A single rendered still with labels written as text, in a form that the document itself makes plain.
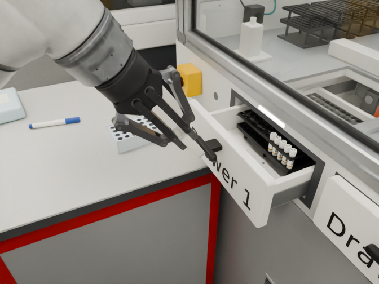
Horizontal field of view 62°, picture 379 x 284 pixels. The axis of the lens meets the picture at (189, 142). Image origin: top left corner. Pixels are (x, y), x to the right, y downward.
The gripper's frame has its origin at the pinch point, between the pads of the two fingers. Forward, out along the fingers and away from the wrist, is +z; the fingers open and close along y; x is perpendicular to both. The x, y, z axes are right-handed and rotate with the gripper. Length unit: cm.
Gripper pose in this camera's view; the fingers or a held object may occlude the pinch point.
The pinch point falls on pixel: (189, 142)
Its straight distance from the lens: 55.7
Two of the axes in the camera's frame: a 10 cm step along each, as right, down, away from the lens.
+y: 7.4, -6.7, -0.6
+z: 5.2, 5.1, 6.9
